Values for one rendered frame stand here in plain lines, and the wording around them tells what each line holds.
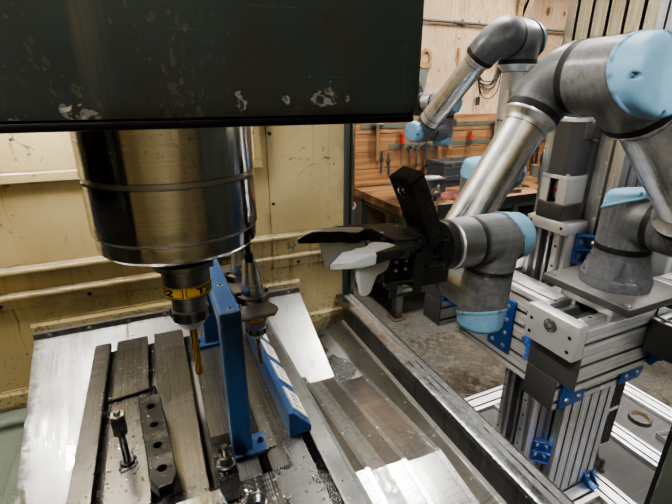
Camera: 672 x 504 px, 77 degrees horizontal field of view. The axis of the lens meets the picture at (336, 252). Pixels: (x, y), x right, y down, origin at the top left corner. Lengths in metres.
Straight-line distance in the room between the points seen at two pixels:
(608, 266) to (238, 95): 0.97
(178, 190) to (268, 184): 1.17
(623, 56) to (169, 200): 0.63
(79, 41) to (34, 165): 1.18
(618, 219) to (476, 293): 0.51
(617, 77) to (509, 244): 0.27
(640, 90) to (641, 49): 0.05
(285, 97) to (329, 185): 1.28
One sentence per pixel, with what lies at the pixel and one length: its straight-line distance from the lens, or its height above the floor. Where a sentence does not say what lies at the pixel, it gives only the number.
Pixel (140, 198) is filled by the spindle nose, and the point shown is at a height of 1.51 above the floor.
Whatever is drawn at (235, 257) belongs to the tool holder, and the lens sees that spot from 0.91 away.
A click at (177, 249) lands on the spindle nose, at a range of 0.39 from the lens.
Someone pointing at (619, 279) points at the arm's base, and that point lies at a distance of 1.16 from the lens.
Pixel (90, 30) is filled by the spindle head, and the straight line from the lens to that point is 0.33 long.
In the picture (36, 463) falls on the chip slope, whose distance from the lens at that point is 1.46.
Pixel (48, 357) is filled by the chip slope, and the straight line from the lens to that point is 1.62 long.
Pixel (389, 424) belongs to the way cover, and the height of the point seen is 0.73.
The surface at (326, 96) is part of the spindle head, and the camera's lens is 0.35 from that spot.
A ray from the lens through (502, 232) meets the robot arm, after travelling 0.66.
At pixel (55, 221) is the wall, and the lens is 1.53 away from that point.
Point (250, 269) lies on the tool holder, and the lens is 0.81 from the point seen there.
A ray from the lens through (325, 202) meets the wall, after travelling 1.61.
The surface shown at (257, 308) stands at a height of 1.22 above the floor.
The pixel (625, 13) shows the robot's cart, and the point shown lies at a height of 1.77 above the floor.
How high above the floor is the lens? 1.59
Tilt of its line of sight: 21 degrees down
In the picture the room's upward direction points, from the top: straight up
